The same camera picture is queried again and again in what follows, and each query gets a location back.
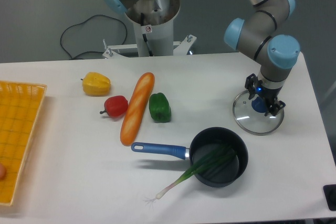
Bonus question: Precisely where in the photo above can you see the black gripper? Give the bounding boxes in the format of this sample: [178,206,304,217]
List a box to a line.
[245,73,286,116]

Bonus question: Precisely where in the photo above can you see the glass pot lid blue knob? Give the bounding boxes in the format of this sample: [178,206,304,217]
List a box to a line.
[232,89,285,136]

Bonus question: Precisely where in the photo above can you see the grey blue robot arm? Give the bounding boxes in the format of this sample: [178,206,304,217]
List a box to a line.
[104,0,300,115]

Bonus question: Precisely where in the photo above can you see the dark blue saucepan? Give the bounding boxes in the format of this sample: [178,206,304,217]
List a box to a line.
[131,127,248,191]

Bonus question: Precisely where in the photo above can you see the green spring onion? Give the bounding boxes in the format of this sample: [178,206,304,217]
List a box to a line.
[144,144,238,204]

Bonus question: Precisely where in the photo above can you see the green bell pepper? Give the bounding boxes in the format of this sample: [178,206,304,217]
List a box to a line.
[149,93,172,123]

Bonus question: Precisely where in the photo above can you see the black device at table edge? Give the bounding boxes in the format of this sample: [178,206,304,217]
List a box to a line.
[323,184,336,211]

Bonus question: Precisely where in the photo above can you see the baguette bread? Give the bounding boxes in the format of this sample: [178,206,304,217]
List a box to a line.
[120,72,155,146]

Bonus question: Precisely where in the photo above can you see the red bell pepper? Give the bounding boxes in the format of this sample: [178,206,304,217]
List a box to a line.
[100,95,128,118]

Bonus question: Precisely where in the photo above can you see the yellow bell pepper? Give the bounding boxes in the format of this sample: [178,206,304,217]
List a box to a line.
[81,72,111,97]

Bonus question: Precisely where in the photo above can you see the yellow woven basket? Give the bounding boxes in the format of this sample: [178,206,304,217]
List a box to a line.
[1,81,47,206]

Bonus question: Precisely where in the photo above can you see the white pedestal base frame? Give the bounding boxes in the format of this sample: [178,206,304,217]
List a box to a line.
[102,34,197,59]

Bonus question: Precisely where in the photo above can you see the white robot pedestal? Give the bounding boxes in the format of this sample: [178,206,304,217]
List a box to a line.
[126,0,180,56]

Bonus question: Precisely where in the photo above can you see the black cable on floor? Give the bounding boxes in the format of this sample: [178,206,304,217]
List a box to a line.
[60,14,128,60]

